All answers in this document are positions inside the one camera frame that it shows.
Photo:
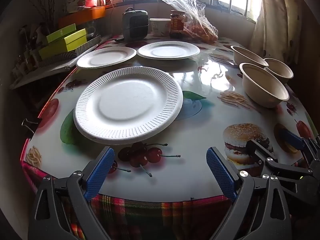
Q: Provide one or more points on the beige paper bowl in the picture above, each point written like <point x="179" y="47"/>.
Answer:
<point x="280" y="70"/>
<point x="247" y="55"/>
<point x="262" y="92"/>

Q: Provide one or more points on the glass jar with red label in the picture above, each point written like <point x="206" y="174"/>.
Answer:
<point x="177" y="23"/>

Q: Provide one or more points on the black hook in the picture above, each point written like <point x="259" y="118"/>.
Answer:
<point x="218" y="2"/>

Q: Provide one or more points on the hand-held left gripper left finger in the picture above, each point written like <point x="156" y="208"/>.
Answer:
<point x="100" y="170"/>

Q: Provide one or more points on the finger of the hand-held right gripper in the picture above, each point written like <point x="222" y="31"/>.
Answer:
<point x="291" y="138"/>
<point x="257" y="151"/>

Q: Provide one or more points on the group of small bottles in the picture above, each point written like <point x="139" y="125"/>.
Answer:
<point x="26" y="55"/>

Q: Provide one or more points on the beige patterned curtain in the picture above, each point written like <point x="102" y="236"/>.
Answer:
<point x="275" y="17"/>

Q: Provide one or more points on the grey striped tray box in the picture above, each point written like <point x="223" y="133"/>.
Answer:
<point x="83" y="47"/>

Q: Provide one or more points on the black binder clip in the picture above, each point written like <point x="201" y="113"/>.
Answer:
<point x="35" y="123"/>

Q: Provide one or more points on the bare dry branches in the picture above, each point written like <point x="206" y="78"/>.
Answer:
<point x="51" y="5"/>

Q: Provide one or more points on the slim green box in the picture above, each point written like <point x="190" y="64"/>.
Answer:
<point x="61" y="33"/>

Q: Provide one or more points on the small black remote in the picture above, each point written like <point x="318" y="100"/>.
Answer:
<point x="119" y="39"/>

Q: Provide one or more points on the white paper tub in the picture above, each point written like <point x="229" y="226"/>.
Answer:
<point x="160" y="27"/>

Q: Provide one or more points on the large green box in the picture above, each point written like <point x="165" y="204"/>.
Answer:
<point x="65" y="43"/>

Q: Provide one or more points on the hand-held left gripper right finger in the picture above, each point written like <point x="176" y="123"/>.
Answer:
<point x="221" y="172"/>

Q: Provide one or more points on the white foam plate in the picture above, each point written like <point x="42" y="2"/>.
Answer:
<point x="105" y="57"/>
<point x="167" y="50"/>
<point x="125" y="105"/>

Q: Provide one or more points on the clear plastic bag of oranges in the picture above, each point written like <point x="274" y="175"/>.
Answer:
<point x="200" y="30"/>

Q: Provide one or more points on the small grey space heater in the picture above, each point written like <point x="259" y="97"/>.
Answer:
<point x="136" y="26"/>

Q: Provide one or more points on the clear glass jar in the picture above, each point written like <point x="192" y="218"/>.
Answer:
<point x="91" y="31"/>

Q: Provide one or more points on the orange box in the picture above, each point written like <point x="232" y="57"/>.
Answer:
<point x="82" y="16"/>

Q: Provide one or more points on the white side table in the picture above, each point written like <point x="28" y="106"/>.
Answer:
<point x="37" y="73"/>

